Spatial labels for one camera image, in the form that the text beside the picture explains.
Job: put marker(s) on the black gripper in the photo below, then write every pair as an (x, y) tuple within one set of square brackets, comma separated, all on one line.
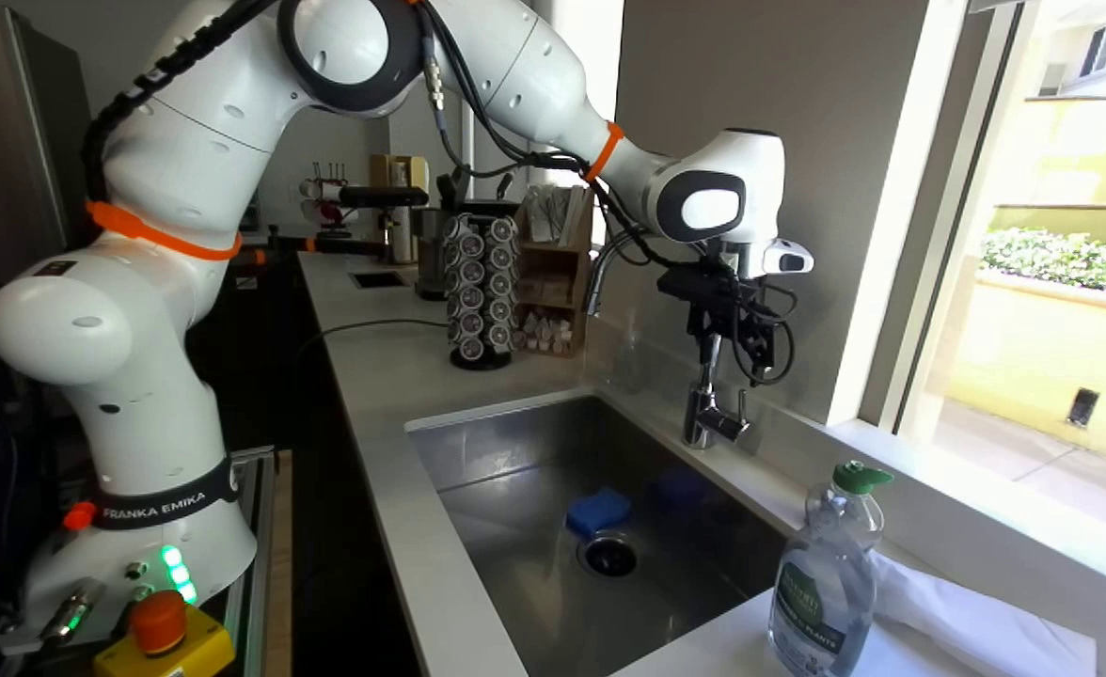
[(710, 299)]

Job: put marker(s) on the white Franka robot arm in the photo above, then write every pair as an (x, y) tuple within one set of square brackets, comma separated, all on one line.
[(142, 349)]

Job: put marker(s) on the dark coffee machine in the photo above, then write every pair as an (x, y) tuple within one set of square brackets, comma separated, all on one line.
[(436, 244)]

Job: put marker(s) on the wooden organizer rack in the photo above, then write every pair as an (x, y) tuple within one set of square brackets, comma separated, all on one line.
[(555, 267)]

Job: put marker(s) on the blue sponge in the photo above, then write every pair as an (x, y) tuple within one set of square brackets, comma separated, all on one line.
[(600, 512)]

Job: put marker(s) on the stainless steel sink basin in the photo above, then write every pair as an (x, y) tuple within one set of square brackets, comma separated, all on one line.
[(538, 550)]

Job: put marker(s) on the yellow emergency stop button box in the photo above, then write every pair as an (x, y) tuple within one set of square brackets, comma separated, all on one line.
[(165, 634)]

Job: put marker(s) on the white cloth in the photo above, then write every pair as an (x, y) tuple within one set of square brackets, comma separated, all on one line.
[(980, 626)]

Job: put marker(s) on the chrome gooseneck kitchen faucet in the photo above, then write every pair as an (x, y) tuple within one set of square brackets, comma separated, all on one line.
[(705, 418)]

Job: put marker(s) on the white window frame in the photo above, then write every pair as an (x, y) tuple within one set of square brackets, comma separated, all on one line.
[(915, 213)]

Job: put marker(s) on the round sink drain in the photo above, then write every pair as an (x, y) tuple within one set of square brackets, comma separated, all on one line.
[(612, 556)]

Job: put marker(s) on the black flat device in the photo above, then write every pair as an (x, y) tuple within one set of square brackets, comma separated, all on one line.
[(377, 278)]

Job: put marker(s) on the coffee pod carousel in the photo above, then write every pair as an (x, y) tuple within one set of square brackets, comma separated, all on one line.
[(481, 293)]

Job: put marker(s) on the clear dish soap bottle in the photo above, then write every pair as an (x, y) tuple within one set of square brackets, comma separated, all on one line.
[(823, 589)]

